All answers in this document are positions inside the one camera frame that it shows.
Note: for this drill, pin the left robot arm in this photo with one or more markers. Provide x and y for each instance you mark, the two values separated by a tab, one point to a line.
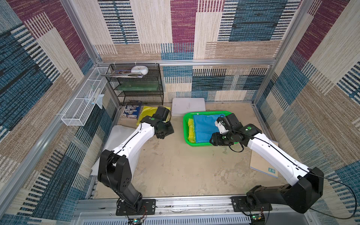
116	167

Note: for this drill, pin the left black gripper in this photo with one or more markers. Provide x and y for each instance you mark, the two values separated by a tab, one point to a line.
170	130

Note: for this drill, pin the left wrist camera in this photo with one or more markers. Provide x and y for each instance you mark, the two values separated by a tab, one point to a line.
162	114

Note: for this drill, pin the white round object on shelf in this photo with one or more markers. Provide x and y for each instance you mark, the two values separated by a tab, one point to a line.
140	70

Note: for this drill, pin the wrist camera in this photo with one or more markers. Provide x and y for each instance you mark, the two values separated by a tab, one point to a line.
162	114
228	123

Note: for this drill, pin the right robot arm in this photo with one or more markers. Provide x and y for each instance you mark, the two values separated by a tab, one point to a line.
304	185

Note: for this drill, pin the small yellow folded raincoat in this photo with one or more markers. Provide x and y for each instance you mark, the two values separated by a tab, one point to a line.
149	111

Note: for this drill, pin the magazines on shelf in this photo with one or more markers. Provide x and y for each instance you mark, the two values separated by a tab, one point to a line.
123	74

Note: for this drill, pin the black wire shelf rack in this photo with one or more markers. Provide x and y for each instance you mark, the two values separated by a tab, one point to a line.
148	89

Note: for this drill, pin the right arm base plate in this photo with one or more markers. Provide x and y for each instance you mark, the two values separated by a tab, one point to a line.
246	204

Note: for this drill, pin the aluminium front rail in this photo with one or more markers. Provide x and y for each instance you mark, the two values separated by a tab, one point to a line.
187	210

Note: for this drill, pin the cardboard box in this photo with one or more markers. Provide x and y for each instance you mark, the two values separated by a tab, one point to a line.
259	164

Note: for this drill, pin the green plastic basket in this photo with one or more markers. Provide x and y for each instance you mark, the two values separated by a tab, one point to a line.
190	115

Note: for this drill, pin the blue printed packet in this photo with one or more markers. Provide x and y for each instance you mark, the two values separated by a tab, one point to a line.
131	111

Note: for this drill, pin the large yellow raincoat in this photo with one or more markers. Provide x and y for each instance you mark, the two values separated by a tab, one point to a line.
191	131

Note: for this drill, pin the white wire wall basket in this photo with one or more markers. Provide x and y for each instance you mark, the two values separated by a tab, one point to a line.
89	96

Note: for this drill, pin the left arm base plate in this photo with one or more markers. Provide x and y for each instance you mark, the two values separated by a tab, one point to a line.
145	207

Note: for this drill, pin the white folded raincoat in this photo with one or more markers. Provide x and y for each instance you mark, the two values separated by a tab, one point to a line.
118	135

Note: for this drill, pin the white flat box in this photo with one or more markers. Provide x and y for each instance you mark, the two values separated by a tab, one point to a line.
182	106

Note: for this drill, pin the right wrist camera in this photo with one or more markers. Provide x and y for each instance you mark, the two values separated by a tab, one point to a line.
228	123

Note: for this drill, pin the blue raincoat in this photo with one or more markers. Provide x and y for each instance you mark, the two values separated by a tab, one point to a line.
204	126

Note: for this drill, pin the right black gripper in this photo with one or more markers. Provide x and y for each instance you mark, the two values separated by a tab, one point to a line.
217	139

